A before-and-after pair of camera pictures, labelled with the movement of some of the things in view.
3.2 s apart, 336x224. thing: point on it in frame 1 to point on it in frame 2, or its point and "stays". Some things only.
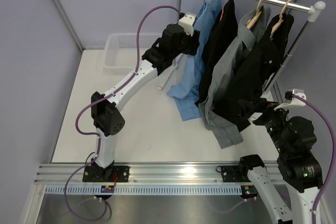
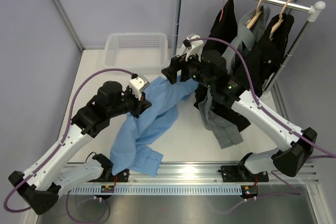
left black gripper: [192, 42] to [140, 106]
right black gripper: [268, 111] to [180, 64]
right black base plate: [234, 173] stays
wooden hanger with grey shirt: [258, 13] stays
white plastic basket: [120, 50] stays
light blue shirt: [186, 93] to [163, 96]
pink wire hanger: [223, 3] stays
